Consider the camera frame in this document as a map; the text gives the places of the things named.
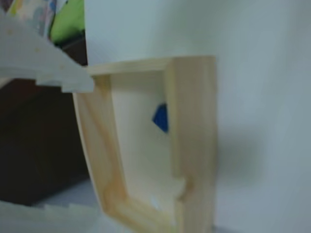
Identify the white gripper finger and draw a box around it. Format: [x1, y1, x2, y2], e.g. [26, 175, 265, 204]
[0, 200, 103, 233]
[0, 9, 95, 93]

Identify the small blue cube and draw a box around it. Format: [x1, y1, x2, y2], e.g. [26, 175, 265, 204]
[152, 103, 169, 133]

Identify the light wooden open box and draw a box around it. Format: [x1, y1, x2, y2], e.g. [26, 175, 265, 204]
[72, 55, 218, 233]

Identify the bright green cloth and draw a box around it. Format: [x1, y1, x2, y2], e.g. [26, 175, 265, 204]
[50, 0, 86, 47]

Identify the dark brown wooden furniture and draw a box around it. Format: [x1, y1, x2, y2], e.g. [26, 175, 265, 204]
[0, 43, 95, 207]

